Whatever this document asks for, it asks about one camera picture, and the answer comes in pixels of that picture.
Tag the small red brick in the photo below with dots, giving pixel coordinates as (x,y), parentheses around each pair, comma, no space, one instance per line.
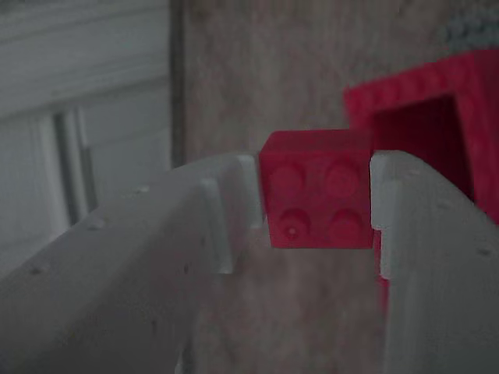
(316,195)

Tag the red hollow Lego block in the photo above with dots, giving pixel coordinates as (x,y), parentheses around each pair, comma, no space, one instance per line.
(481,117)

